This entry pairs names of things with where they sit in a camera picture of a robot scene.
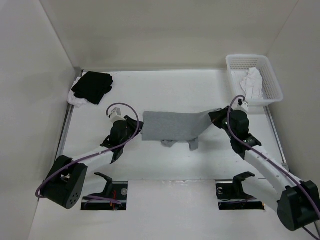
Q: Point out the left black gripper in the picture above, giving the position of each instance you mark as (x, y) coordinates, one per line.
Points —
(132, 124)

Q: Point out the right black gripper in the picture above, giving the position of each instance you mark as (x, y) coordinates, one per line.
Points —
(216, 116)

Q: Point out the grey tank top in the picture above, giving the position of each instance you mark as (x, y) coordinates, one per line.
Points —
(170, 128)

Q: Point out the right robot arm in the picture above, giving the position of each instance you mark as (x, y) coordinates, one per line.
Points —
(296, 202)

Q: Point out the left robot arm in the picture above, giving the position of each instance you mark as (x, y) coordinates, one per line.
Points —
(66, 179)

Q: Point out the crumpled white tank top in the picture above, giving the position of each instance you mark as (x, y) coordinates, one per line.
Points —
(252, 84)

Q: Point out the folded black tank top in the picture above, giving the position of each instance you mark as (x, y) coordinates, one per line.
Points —
(93, 86)

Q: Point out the folded white tank top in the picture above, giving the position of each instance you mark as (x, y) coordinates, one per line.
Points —
(72, 99)

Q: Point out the white plastic basket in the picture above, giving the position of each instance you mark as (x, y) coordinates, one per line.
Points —
(238, 66)

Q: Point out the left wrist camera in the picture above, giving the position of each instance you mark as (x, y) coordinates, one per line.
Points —
(115, 115)

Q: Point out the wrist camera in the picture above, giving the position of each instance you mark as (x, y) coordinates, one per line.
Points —
(115, 115)
(242, 105)

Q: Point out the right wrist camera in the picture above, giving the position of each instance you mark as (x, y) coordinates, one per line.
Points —
(242, 105)

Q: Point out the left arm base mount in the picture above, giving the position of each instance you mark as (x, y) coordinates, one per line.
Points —
(107, 196)

